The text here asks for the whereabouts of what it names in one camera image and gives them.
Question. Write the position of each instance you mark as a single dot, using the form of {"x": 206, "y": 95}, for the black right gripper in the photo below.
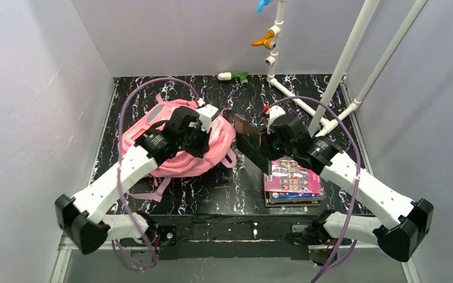
{"x": 263, "y": 144}

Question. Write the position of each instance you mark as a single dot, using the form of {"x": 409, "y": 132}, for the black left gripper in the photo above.
{"x": 194, "y": 140}

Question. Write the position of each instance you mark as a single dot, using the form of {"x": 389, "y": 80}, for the pink sticker book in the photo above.
{"x": 289, "y": 177}

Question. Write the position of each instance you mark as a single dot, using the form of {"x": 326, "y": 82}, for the pink student backpack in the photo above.
{"x": 183, "y": 164}

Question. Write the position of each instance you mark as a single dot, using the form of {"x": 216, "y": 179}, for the dark green notebook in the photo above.
{"x": 249, "y": 143}

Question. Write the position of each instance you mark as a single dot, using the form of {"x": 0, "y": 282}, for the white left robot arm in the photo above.
{"x": 83, "y": 217}

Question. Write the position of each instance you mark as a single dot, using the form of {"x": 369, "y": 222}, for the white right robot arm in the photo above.
{"x": 399, "y": 224}

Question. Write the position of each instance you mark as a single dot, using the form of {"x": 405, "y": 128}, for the stacked grey books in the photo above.
{"x": 280, "y": 199}

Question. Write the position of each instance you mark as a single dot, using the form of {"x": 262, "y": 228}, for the green white pipe fitting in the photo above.
{"x": 241, "y": 77}

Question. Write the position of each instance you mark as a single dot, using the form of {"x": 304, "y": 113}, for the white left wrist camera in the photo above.
{"x": 207, "y": 114}

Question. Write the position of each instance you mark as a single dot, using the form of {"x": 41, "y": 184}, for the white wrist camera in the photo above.
{"x": 272, "y": 113}
{"x": 207, "y": 114}

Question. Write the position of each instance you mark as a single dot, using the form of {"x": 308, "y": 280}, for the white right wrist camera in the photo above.
{"x": 272, "y": 113}

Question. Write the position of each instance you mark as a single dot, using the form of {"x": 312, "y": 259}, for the white pvc pipe frame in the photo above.
{"x": 335, "y": 37}

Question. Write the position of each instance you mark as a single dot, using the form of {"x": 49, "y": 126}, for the orange tap handle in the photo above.
{"x": 267, "y": 41}

